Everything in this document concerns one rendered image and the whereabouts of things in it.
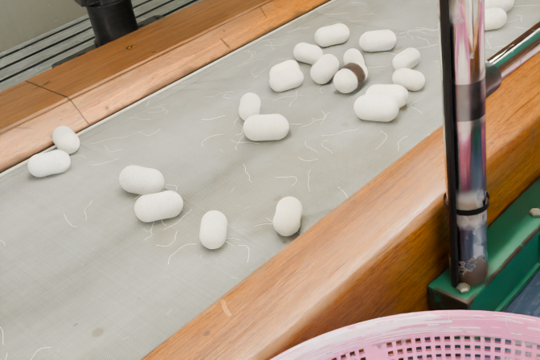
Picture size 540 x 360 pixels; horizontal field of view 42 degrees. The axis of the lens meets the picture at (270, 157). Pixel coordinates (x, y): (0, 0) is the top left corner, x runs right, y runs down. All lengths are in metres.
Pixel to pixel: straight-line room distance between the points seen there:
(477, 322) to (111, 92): 0.45
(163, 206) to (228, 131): 0.13
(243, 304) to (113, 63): 0.41
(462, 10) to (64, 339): 0.29
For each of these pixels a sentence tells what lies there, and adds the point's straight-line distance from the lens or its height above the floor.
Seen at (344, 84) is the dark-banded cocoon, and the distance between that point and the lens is 0.63.
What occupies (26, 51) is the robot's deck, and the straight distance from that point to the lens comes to 1.17.
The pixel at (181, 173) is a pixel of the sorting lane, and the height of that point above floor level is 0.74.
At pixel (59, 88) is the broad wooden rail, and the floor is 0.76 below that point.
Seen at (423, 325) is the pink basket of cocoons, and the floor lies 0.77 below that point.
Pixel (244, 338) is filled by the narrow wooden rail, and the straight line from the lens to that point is 0.37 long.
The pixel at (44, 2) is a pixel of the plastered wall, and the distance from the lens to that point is 2.86.
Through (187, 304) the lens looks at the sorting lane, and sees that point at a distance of 0.44.
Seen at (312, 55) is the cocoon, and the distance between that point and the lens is 0.69.
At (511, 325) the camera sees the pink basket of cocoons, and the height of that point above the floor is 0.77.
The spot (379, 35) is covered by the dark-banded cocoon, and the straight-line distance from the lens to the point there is 0.71.
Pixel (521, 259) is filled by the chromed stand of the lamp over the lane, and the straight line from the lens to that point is 0.50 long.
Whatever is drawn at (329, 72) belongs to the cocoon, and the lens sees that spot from 0.65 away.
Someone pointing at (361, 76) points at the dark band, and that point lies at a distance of 0.64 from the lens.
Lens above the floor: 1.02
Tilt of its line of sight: 30 degrees down
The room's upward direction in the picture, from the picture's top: 11 degrees counter-clockwise
